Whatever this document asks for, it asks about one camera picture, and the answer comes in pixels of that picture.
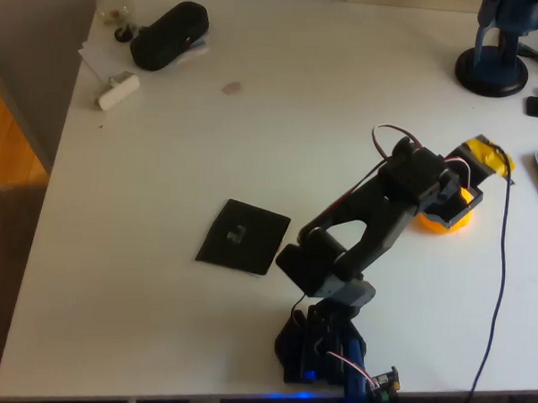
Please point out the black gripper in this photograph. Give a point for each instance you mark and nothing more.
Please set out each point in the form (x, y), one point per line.
(457, 202)

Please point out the yellow rubber duck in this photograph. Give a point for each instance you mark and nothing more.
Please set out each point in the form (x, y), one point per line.
(433, 225)

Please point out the wrist camera with yellow tape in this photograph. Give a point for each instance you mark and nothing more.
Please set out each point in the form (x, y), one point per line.
(483, 153)

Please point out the black square mat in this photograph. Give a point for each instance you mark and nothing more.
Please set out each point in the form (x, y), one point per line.
(240, 236)

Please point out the blue table clamp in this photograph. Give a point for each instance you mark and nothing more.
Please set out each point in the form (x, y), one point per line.
(355, 361)

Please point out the white paper sheets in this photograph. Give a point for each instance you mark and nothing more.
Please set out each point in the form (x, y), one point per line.
(101, 53)

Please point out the small controller board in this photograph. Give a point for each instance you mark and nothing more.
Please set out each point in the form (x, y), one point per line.
(384, 382)

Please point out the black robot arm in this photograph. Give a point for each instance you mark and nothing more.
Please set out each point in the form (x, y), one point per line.
(366, 214)

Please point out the black glasses case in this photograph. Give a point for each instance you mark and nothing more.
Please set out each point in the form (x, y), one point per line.
(169, 36)

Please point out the blue microphone on black base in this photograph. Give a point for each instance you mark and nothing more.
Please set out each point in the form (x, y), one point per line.
(491, 73)

